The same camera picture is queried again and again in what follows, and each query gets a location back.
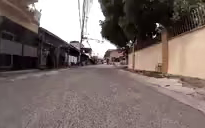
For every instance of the utility pole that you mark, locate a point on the utility pole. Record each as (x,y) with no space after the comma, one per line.
(81,43)

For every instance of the beige wall with railing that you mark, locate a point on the beige wall with railing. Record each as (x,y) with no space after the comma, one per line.
(186,53)

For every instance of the large dark tree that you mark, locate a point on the large dark tree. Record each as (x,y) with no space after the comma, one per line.
(136,20)

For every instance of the building with beige balcony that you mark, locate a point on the building with beige balcony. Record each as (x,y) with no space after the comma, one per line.
(13,36)

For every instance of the row of dark shopfronts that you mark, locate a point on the row of dark shopfronts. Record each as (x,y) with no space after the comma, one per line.
(56,51)

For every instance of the grey asphalt road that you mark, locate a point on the grey asphalt road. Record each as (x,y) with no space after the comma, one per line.
(90,100)

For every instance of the pale concrete verge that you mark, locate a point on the pale concrete verge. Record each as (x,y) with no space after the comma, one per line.
(180,88)

